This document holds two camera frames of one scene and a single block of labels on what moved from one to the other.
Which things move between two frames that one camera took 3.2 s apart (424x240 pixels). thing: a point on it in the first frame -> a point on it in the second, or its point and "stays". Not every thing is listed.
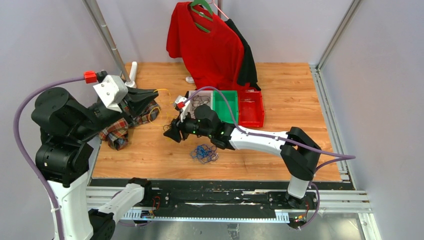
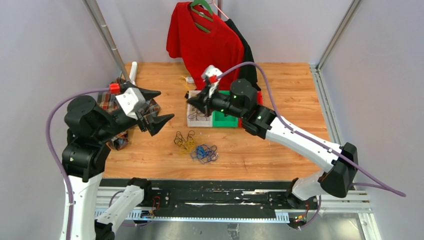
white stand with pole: (130, 82) stays
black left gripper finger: (141, 96) stays
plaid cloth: (116, 135) stays
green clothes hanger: (196, 2) stays
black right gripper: (174, 133) -> (202, 102)
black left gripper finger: (137, 107) -> (155, 123)
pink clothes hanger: (220, 10) stays
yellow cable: (159, 109) -> (187, 146)
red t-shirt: (211, 49) stays
